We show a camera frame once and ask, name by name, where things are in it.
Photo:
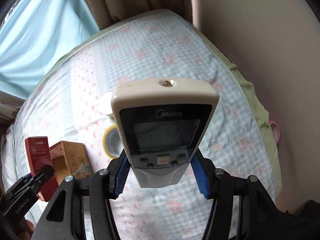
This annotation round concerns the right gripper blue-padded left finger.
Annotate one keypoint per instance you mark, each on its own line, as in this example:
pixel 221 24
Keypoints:
pixel 64 216

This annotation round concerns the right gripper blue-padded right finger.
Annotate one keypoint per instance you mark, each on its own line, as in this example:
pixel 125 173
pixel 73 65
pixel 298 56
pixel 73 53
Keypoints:
pixel 258 217

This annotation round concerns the red carton box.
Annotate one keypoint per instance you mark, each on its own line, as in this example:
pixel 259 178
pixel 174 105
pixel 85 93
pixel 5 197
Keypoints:
pixel 38 155

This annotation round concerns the yellow tape roll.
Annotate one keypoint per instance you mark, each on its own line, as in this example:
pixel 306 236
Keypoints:
pixel 112 143

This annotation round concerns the white Midea remote control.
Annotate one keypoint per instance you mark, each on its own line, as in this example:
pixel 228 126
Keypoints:
pixel 161 122

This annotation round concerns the person's left hand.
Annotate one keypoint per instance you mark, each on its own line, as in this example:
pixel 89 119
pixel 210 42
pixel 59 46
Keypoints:
pixel 29 231

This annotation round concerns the brown cardboard box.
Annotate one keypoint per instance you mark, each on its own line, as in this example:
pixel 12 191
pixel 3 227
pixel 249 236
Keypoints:
pixel 70 158

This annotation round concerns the green under blanket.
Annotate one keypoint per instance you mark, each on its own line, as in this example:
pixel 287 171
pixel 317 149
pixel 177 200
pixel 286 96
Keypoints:
pixel 74 98

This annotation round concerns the blue checkered floral bedsheet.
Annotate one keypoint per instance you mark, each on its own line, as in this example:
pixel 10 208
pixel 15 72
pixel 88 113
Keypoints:
pixel 174 212

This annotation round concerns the light blue hanging cloth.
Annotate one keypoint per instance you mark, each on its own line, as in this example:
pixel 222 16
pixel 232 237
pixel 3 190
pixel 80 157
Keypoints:
pixel 34 35

